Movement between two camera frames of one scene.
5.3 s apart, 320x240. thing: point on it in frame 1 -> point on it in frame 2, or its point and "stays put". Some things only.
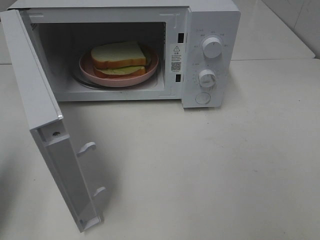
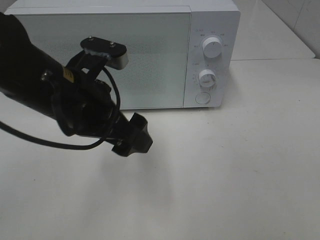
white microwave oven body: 186,51 stays put
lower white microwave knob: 207,78 stays put
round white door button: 203,98 stays put
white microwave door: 41,109 -> 158,72
